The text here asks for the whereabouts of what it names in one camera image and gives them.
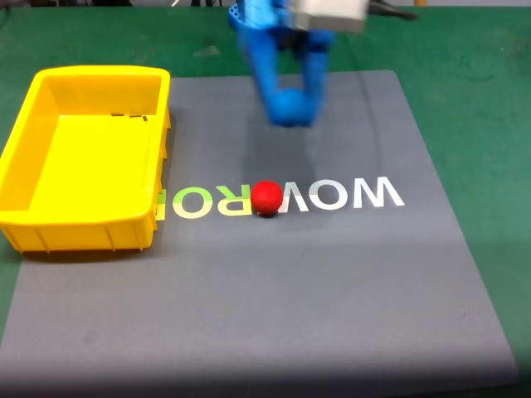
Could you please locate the red ball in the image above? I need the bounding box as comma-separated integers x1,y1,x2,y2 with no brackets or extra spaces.
251,179,285,216

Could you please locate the yellow plastic bin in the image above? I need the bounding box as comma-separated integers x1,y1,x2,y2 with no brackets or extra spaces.
0,65,172,254

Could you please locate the green table mat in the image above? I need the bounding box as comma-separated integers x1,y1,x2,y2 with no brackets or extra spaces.
0,5,531,374

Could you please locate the black camera cable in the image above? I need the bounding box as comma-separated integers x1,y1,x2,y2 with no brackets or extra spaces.
368,0,420,22

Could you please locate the grey mat with WOWROBO print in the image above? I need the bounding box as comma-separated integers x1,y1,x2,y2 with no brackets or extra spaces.
0,69,520,393

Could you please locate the silver camera box blue mount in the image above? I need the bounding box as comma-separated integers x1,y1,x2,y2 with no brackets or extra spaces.
287,0,371,35

